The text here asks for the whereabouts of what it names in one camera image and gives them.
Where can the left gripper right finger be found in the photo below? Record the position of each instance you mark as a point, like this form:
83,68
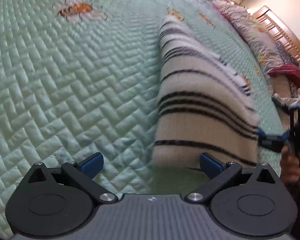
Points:
220,174

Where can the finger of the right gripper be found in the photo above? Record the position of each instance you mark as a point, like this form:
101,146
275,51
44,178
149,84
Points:
272,142

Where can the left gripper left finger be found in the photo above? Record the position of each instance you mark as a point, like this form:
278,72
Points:
81,175

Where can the white striped knit sweater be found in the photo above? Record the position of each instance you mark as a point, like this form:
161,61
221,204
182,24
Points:
204,105

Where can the person right hand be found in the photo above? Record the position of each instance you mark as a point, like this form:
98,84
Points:
290,169

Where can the red striped cloth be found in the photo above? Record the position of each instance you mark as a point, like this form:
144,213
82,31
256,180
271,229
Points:
291,71

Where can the floral pink pillow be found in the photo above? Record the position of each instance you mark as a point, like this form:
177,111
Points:
268,53

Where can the green quilted bee bedspread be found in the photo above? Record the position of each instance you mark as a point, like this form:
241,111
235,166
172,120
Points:
82,76

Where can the wooden bed headboard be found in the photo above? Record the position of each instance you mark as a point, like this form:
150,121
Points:
279,31

